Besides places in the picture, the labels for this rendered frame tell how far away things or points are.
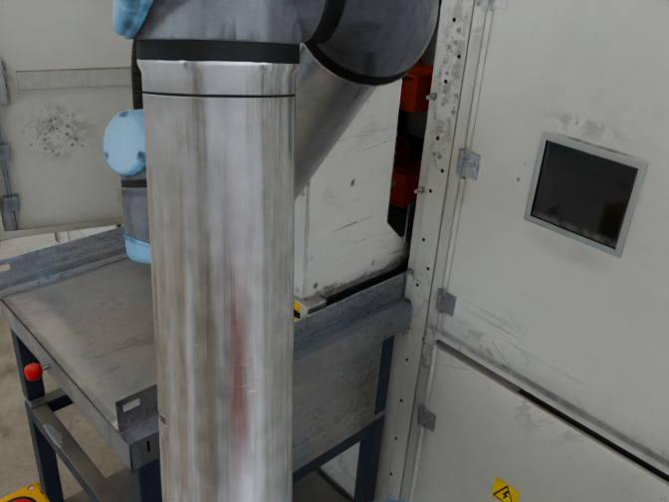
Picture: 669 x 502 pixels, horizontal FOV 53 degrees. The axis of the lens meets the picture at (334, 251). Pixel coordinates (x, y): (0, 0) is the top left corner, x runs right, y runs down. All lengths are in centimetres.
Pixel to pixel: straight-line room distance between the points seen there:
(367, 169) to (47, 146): 82
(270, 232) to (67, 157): 134
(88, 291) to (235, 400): 106
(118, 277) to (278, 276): 111
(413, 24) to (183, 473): 39
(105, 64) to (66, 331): 66
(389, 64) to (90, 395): 87
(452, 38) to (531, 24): 17
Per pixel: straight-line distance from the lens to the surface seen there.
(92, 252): 165
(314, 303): 133
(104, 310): 148
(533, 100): 119
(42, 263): 161
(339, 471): 199
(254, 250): 48
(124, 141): 98
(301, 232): 127
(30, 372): 137
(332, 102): 64
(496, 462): 151
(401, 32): 54
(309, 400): 142
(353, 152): 127
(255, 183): 47
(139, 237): 98
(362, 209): 135
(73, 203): 184
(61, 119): 176
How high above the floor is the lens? 163
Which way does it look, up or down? 28 degrees down
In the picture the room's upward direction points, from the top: 4 degrees clockwise
